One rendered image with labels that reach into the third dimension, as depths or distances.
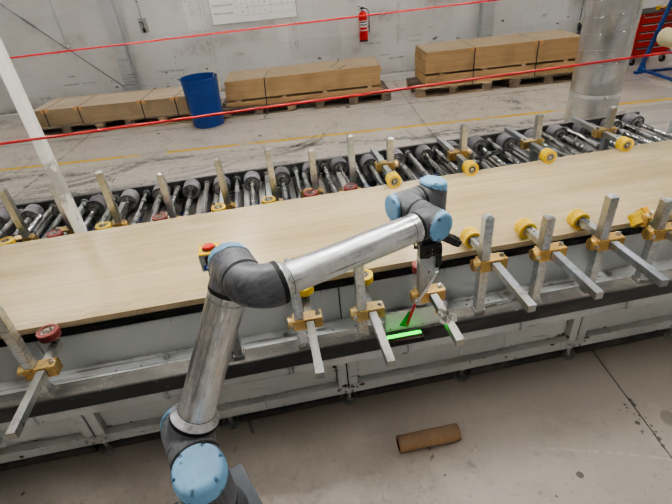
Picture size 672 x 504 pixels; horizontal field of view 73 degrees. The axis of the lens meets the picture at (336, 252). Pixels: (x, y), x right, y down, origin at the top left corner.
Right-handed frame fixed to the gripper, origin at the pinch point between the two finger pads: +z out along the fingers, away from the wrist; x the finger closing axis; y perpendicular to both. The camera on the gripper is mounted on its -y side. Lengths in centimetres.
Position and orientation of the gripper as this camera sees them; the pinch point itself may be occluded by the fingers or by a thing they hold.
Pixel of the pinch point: (434, 270)
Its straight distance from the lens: 171.0
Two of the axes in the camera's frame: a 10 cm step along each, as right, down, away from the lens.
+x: 1.8, 5.3, -8.3
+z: 0.7, 8.4, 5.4
